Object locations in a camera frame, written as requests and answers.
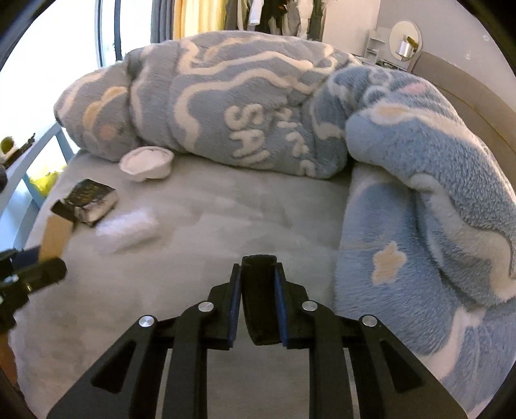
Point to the white bowl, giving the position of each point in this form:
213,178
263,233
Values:
143,163

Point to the dark printed small box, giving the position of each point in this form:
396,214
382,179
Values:
86,193

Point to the black curved plastic piece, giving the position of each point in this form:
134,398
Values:
258,302

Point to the grey headboard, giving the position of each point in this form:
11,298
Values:
475,100

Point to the black framed glass door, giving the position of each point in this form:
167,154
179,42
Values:
117,24

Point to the green fuzzy slipper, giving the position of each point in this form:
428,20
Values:
6,145

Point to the white desk organiser shelf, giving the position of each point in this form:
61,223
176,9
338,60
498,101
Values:
373,46

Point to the yellow plastic bag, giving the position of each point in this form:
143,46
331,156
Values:
48,181

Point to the grey curtain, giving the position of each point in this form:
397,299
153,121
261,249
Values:
161,20

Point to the brown cardboard piece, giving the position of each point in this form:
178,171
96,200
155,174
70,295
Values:
54,237

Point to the dark folded tripod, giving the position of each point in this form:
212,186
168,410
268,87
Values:
24,148

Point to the black hanging jacket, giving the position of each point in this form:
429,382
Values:
278,12

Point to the blue patterned fleece blanket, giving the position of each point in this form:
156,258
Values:
262,80

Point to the blue side table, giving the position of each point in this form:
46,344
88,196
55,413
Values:
66,145

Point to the yellow curtain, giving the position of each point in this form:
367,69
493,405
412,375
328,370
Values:
197,16

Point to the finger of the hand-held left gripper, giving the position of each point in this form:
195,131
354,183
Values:
46,272
26,254

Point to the white cylindrical lamp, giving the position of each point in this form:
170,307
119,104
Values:
404,48

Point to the white hanging shirt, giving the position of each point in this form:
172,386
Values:
256,10

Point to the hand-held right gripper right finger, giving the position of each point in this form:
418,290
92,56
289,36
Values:
281,314

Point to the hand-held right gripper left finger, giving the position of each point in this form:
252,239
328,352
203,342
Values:
234,314

